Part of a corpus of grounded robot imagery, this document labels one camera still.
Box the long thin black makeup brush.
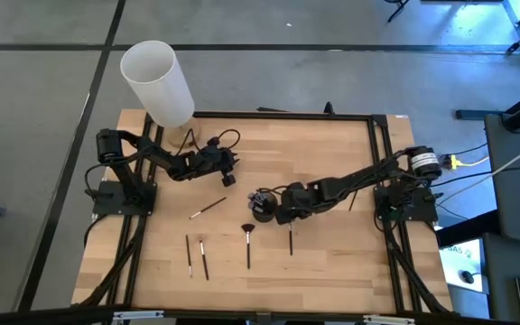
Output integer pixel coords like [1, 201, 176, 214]
[189, 196, 228, 221]

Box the white cable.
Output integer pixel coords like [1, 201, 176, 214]
[435, 135, 520, 207]

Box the white box green print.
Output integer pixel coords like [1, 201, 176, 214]
[438, 237, 487, 294]

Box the black fan makeup brush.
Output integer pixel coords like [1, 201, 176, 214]
[240, 222, 256, 271]

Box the black cable bundle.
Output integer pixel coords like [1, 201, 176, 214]
[79, 215, 148, 308]
[385, 219, 451, 315]

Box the silver metal bracket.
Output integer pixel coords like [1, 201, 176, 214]
[112, 310, 165, 322]
[362, 314, 417, 325]

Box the black chair leg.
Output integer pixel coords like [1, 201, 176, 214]
[385, 0, 411, 23]

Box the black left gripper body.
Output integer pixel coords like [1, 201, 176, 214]
[186, 146, 229, 178]

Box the black aluminium table frame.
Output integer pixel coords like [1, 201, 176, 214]
[72, 110, 458, 317]

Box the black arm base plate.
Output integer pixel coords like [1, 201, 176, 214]
[91, 179, 158, 217]
[373, 184, 438, 223]

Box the white cylindrical cup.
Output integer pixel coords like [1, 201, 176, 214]
[119, 39, 202, 150]

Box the black mesh brush cup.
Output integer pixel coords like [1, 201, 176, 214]
[246, 191, 280, 224]

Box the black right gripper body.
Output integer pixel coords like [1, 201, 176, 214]
[275, 181, 318, 226]

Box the yellow power plug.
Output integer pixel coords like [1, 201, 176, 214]
[440, 154, 490, 171]

